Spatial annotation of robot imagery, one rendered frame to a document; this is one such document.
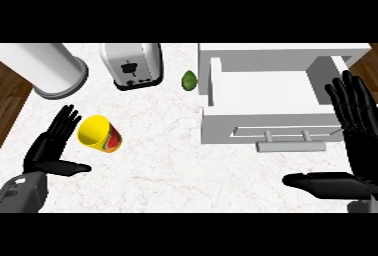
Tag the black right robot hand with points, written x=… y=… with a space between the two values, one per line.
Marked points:
x=357 y=133

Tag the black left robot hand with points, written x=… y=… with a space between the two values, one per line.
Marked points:
x=48 y=146

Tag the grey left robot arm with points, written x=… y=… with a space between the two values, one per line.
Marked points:
x=22 y=195

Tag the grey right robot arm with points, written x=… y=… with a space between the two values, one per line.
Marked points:
x=363 y=205

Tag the yellow cup with red print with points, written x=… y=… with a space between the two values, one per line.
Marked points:
x=97 y=134

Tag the white open drawer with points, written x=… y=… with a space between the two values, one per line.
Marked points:
x=266 y=110

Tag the white cylindrical canister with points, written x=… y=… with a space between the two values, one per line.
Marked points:
x=44 y=68

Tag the white cabinet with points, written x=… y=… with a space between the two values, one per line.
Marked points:
x=274 y=55

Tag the silver toaster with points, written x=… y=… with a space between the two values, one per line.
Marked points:
x=131 y=65

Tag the green avocado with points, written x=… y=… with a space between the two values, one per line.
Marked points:
x=189 y=80

